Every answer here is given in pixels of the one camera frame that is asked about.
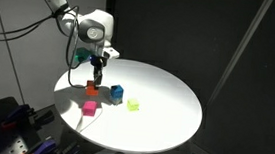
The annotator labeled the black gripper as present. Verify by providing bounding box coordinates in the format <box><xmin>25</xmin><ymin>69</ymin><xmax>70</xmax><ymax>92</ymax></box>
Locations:
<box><xmin>88</xmin><ymin>54</ymin><xmax>109</xmax><ymax>87</ymax></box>

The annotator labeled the orange block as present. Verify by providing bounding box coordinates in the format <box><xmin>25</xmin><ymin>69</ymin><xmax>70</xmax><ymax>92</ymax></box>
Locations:
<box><xmin>85</xmin><ymin>79</ymin><xmax>101</xmax><ymax>97</ymax></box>

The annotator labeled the blue block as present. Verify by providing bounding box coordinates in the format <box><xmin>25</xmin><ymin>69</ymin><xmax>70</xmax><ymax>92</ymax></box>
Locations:
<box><xmin>108</xmin><ymin>83</ymin><xmax>126</xmax><ymax>101</ymax></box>

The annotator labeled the mulberry pink block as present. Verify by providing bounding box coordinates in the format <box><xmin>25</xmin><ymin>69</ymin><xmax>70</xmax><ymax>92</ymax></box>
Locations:
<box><xmin>81</xmin><ymin>99</ymin><xmax>98</xmax><ymax>118</ymax></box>

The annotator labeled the yellow-green block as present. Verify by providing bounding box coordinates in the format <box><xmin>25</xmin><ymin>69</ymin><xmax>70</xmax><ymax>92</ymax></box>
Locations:
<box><xmin>125</xmin><ymin>96</ymin><xmax>142</xmax><ymax>113</ymax></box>

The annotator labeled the purple orange spring clamp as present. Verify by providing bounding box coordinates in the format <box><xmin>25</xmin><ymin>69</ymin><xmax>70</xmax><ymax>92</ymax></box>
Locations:
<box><xmin>0</xmin><ymin>101</ymin><xmax>39</xmax><ymax>133</ymax></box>
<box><xmin>19</xmin><ymin>134</ymin><xmax>59</xmax><ymax>154</ymax></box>

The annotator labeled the green wrist camera housing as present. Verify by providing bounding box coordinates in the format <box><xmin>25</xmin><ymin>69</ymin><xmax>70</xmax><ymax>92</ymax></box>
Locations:
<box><xmin>74</xmin><ymin>45</ymin><xmax>93</xmax><ymax>65</ymax></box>

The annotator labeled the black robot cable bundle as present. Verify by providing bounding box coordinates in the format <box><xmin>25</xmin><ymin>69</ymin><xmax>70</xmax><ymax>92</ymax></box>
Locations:
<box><xmin>0</xmin><ymin>0</ymin><xmax>96</xmax><ymax>91</ymax></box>

